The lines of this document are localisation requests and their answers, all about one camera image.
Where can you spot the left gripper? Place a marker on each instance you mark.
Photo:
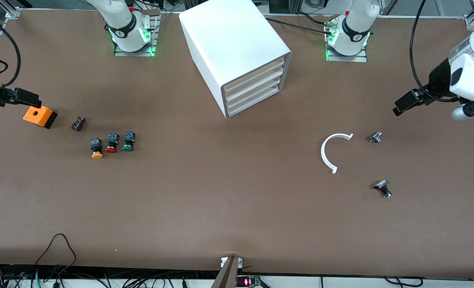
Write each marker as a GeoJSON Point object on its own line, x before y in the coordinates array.
{"type": "Point", "coordinates": [439, 80]}

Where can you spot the green push button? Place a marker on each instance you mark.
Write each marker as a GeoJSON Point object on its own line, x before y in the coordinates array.
{"type": "Point", "coordinates": [128, 148]}

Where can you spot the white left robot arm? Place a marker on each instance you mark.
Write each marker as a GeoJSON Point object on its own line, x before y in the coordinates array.
{"type": "Point", "coordinates": [355, 36]}

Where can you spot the yellow push button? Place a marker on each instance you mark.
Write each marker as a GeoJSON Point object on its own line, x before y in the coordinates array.
{"type": "Point", "coordinates": [97, 154]}

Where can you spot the red push button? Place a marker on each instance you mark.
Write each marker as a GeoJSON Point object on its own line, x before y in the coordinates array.
{"type": "Point", "coordinates": [111, 148]}

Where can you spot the orange box with hole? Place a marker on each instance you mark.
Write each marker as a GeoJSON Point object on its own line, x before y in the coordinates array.
{"type": "Point", "coordinates": [37, 114]}

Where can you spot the small black contact block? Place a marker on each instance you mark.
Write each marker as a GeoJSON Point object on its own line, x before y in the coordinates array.
{"type": "Point", "coordinates": [78, 123]}

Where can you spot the small silver metal part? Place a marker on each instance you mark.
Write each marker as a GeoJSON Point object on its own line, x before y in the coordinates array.
{"type": "Point", "coordinates": [375, 137]}

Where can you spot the black and silver knob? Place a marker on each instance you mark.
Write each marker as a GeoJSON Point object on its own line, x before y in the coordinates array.
{"type": "Point", "coordinates": [382, 186]}

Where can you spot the white curved plastic piece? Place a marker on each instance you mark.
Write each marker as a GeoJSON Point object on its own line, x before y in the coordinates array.
{"type": "Point", "coordinates": [322, 154]}

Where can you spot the device with red display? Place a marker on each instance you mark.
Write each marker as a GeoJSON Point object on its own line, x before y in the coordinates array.
{"type": "Point", "coordinates": [247, 282]}

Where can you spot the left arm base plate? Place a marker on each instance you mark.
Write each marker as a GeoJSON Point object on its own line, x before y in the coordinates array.
{"type": "Point", "coordinates": [347, 58]}

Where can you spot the aluminium frame corner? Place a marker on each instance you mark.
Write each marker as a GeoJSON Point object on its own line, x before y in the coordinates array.
{"type": "Point", "coordinates": [472, 22]}
{"type": "Point", "coordinates": [13, 13]}

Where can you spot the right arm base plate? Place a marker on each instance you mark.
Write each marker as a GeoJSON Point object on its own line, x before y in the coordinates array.
{"type": "Point", "coordinates": [155, 28]}

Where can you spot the brown camera mount post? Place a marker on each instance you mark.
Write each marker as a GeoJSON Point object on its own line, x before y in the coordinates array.
{"type": "Point", "coordinates": [227, 276]}

